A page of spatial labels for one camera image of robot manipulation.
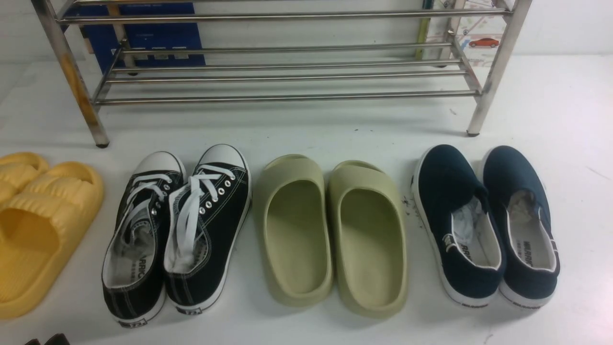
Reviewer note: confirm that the navy slip-on shoe, left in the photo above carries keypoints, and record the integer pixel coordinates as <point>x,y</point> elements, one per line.
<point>455,211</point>

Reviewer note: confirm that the yellow slipper, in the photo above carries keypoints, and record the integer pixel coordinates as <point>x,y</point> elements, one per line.
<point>17,170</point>
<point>41,227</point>

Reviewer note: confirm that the yellow slipper, right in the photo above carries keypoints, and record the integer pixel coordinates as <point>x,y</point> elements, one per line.
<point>41,227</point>

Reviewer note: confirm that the yellow slipper, left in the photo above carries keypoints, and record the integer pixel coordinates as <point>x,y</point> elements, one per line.
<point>17,170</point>

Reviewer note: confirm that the stainless steel shoe rack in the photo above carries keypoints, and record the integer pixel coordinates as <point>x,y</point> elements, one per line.
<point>55,24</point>

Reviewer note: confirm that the map poster with red car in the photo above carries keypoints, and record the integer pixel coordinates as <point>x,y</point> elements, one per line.
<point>479,37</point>

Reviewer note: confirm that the blue box behind rack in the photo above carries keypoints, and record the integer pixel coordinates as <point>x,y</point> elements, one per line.
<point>149,36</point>

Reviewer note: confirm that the dark object at bottom edge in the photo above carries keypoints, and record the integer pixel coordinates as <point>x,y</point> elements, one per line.
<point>57,339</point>

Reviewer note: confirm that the black canvas sneaker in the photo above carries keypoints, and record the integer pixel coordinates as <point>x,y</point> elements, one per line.
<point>206,215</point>
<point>132,273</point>

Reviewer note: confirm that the olive green slipper, left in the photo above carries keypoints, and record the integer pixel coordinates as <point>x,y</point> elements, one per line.
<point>290,218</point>

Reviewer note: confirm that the olive green slipper, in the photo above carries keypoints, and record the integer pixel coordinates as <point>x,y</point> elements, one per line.
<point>367,223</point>
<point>290,218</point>

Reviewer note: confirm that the olive green slipper, right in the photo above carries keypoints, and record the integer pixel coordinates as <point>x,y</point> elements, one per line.
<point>367,223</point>

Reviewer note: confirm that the navy slip-on shoe, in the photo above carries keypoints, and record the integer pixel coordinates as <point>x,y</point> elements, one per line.
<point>520,208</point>
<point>455,211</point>

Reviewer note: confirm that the navy slip-on shoe, right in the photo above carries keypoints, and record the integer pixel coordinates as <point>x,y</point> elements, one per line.
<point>520,208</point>

